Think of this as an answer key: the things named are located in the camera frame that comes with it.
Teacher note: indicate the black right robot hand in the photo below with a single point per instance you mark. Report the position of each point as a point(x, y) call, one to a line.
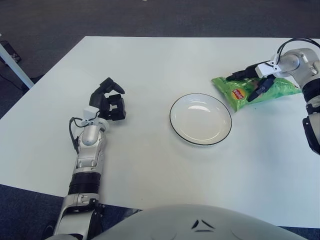
point(265, 83)

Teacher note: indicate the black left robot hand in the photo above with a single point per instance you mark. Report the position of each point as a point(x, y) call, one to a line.
point(113, 108)

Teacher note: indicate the green snack bag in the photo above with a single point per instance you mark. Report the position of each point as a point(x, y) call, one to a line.
point(225, 86)

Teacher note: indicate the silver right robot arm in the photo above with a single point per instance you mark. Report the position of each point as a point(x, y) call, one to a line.
point(292, 58)

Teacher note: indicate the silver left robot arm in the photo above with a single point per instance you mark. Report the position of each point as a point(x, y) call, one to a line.
point(88, 133)

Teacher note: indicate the white plate black rim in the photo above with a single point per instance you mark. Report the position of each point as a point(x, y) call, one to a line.
point(200, 120)

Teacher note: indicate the white right wrist connector box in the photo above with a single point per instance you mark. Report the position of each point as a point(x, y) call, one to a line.
point(265, 70)

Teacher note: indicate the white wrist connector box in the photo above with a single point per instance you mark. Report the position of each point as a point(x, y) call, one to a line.
point(265, 70)
point(90, 111)

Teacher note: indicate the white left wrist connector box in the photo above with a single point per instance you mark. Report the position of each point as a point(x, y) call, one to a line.
point(90, 111)

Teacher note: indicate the white table leg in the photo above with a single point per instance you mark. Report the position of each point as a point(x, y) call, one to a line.
point(17, 70)

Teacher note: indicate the black power strip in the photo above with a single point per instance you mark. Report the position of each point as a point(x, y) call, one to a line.
point(12, 51)

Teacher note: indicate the grey robot torso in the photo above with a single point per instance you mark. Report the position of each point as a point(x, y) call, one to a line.
point(200, 222)

